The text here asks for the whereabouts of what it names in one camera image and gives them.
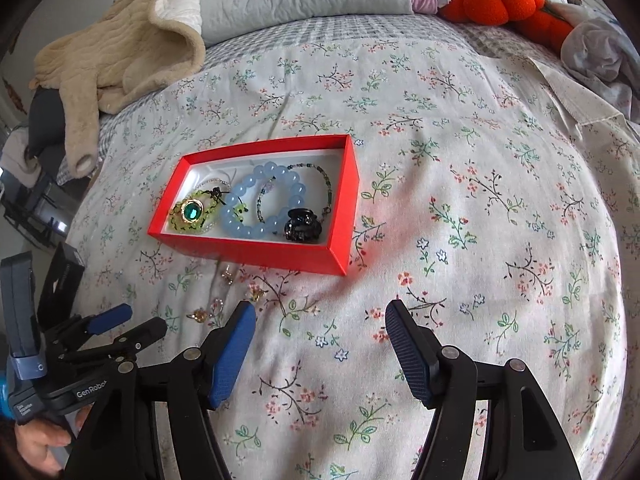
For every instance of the grey crumpled cloth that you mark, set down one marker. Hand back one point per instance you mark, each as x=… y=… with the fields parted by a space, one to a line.
x=600 y=55

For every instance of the gold flower earring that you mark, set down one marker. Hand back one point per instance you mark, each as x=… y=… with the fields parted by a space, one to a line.
x=255 y=292

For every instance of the green gem brooch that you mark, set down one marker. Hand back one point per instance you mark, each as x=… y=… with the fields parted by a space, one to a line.
x=190 y=212

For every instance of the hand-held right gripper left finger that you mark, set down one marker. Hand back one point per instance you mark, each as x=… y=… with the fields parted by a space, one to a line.
x=232 y=355

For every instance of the black hair claw clip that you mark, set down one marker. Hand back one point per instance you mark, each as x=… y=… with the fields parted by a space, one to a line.
x=300 y=225

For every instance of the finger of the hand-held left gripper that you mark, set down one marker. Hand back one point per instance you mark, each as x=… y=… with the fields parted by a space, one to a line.
x=107 y=320
x=145 y=332

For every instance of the floral blanket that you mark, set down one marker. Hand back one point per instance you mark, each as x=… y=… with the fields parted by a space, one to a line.
x=450 y=160

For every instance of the beige fleece jacket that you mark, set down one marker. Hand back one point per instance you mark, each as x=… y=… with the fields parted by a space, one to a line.
x=125 y=50

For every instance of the orange pumpkin plush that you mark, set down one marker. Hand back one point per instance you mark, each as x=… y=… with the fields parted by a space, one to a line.
x=495 y=2

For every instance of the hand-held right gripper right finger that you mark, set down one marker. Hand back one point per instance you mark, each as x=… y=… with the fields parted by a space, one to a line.
x=410 y=355

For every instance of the gold amber earring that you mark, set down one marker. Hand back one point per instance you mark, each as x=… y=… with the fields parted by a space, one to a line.
x=197 y=316

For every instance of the small gold dangle earring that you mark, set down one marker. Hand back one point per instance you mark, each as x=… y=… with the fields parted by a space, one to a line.
x=227 y=275

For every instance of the red cardboard box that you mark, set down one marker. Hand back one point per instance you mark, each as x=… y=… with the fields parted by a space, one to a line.
x=260 y=255

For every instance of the gold hoop earring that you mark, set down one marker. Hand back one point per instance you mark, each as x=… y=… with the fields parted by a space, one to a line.
x=217 y=305

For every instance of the person's left hand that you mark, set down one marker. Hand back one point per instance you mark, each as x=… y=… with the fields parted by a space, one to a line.
x=40 y=445

